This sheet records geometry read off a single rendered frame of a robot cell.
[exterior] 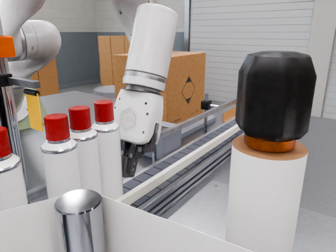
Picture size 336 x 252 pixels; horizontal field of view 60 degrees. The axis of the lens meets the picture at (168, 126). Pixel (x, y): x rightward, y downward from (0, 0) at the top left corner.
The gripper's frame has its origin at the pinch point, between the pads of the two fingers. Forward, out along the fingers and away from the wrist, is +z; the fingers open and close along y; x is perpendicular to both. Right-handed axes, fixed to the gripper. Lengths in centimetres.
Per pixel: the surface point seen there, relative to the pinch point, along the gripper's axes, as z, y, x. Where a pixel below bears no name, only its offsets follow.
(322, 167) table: -6, 29, 50
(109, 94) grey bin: -24, -177, 164
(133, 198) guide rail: 4.9, 4.3, -2.0
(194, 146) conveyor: -4.5, -2.6, 31.3
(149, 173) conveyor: 2.6, -2.7, 11.4
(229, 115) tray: -18, -13, 78
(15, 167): -1.1, 2.0, -24.3
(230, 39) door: -161, -168, 402
